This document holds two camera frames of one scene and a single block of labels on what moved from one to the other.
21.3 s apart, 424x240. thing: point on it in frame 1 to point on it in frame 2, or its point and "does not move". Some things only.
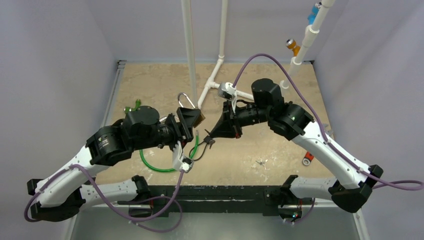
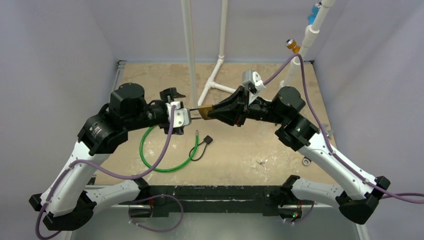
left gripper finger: x=190 y=118 to x=168 y=95
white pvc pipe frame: x=310 y=32 does not move
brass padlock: x=200 y=118 to x=204 y=110
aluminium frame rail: x=120 y=67 does not move
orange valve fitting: x=291 y=44 does not move
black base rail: x=162 y=200 does not move
